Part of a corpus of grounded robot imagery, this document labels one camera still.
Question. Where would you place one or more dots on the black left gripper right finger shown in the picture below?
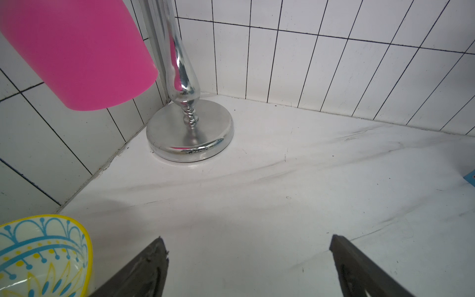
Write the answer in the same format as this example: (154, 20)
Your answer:
(358, 275)

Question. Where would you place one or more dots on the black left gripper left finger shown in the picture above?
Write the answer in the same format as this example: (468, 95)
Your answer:
(144, 276)

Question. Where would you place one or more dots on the blue white wooden shelf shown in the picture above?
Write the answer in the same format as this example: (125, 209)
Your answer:
(470, 178)

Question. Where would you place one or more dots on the yellow blue patterned bowl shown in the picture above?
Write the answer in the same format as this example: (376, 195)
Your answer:
(46, 256)

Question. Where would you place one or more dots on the chrome glass holder stand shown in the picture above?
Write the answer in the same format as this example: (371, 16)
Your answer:
(188, 129)

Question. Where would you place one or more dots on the pink plastic wine glass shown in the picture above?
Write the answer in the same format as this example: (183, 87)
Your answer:
(89, 53)

